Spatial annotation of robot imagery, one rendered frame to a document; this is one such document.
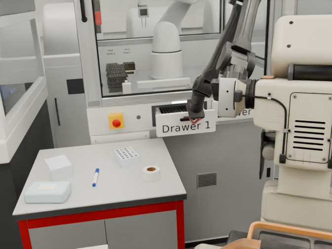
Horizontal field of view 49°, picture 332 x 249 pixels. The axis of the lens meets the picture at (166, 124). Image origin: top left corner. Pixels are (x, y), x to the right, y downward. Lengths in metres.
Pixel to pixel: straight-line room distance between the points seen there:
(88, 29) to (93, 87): 0.27
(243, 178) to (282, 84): 1.25
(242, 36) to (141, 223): 0.77
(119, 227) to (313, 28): 0.94
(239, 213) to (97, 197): 1.09
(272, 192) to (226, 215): 1.15
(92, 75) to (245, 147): 0.91
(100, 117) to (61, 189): 0.57
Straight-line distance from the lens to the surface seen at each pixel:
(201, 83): 1.48
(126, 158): 1.58
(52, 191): 1.39
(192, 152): 1.97
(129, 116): 1.85
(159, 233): 1.45
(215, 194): 2.13
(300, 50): 0.97
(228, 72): 1.08
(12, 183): 1.82
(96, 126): 1.86
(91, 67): 1.78
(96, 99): 1.82
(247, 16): 1.28
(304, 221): 1.13
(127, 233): 1.44
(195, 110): 1.60
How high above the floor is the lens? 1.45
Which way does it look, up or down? 19 degrees down
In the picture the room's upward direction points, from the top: 3 degrees counter-clockwise
